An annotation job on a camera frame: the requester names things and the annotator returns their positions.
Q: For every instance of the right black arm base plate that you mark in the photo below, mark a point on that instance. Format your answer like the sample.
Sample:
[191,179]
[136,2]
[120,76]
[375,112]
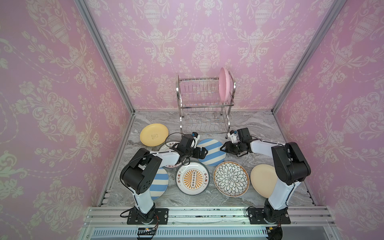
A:
[259,216]

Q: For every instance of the small electronics board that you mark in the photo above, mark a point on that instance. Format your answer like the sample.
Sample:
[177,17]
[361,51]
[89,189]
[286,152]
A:
[147,231]

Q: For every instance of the orange sunburst plate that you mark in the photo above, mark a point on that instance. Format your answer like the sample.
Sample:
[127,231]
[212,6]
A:
[192,179]
[166,147]

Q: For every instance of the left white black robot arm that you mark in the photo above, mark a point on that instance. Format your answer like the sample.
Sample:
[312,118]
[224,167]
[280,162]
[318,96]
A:
[138,175]

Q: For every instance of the beige plate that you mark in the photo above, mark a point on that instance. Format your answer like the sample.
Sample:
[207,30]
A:
[263,179]

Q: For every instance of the blue striped plate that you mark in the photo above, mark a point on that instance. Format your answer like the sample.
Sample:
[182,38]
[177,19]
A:
[214,156]
[159,184]

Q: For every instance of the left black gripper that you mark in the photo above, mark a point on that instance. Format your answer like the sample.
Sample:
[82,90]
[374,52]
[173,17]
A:
[198,155]

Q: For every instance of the lower orange sunburst plate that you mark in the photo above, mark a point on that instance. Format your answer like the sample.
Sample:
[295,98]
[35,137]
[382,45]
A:
[192,179]

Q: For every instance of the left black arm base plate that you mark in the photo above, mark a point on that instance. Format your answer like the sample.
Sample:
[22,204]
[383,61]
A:
[159,216]

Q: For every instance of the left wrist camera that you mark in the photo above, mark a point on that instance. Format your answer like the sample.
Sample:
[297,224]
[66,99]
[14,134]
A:
[196,138]

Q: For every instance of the chrome wire dish rack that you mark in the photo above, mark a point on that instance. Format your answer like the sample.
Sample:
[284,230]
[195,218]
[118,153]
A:
[200,107]

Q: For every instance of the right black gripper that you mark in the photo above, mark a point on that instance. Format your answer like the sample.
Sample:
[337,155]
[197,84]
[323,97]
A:
[233,147]

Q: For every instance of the upper orange sunburst plate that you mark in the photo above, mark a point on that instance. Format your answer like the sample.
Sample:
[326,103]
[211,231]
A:
[166,147]

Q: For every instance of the yellow plate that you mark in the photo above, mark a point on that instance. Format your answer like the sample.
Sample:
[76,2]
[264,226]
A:
[154,135]

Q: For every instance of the aluminium rail frame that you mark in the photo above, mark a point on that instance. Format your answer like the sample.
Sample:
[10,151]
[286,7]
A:
[211,223]

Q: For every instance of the pink plate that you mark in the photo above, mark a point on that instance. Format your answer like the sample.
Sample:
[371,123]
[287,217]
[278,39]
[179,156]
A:
[225,85]

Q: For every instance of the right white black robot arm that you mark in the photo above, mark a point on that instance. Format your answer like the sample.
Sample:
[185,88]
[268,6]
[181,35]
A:
[290,166]

